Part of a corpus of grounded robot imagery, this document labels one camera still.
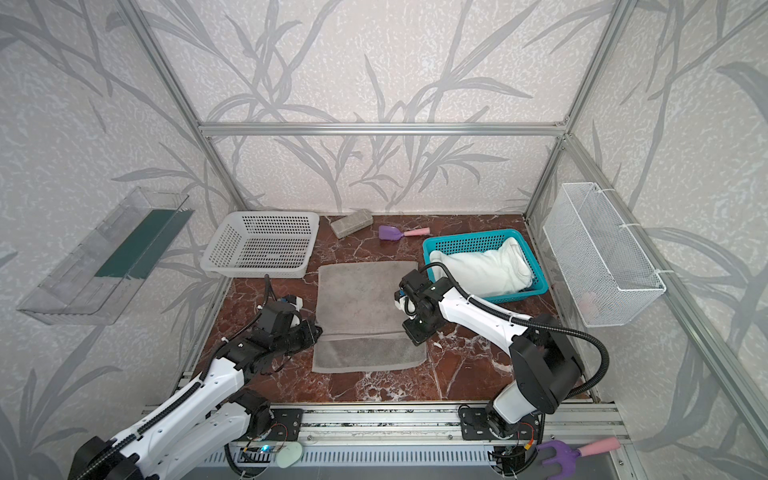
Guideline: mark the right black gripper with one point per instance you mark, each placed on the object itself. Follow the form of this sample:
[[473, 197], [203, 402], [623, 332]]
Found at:
[[417, 327]]

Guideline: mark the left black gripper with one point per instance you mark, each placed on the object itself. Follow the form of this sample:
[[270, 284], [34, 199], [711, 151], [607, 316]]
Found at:
[[300, 335]]

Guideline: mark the grey towel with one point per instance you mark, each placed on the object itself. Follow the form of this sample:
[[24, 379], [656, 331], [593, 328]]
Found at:
[[362, 326]]

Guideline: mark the teal plastic basket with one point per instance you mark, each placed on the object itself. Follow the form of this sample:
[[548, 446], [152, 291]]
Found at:
[[490, 240]]

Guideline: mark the white perforated plastic basket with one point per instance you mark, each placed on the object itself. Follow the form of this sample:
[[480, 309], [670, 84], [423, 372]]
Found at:
[[254, 244]]

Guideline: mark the white towel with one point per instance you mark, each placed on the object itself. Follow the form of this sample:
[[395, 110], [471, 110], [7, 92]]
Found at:
[[490, 273]]

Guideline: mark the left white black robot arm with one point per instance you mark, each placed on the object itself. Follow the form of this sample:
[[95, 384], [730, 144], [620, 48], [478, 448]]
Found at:
[[213, 409]]

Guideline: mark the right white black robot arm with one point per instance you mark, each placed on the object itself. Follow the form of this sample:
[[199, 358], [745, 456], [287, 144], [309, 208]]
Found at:
[[550, 363]]

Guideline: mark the purple pink toy spatula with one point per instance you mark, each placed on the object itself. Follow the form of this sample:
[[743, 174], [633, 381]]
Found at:
[[391, 233]]

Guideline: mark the small green circuit board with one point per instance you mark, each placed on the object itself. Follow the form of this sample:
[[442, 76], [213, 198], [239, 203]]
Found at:
[[261, 453]]

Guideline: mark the grey sponge block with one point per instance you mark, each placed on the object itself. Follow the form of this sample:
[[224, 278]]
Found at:
[[351, 223]]

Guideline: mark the pale green oval disc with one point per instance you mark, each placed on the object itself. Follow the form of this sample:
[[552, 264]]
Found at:
[[289, 454]]

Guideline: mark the purple pink toy fork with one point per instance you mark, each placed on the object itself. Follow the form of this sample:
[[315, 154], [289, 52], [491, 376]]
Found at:
[[566, 457]]

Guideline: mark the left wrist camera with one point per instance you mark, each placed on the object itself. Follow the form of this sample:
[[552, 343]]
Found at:
[[296, 303]]

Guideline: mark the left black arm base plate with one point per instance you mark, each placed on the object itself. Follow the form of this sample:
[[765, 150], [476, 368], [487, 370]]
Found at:
[[285, 425]]

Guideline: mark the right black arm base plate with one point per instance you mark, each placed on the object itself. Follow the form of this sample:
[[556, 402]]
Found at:
[[482, 423]]

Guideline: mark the aluminium front rail frame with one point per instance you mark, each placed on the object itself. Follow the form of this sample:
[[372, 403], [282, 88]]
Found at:
[[429, 431]]

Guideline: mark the white wire mesh basket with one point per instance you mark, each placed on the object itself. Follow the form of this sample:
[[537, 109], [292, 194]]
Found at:
[[608, 274]]

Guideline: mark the clear acrylic wall shelf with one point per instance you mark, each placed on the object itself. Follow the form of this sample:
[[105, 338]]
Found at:
[[94, 284]]

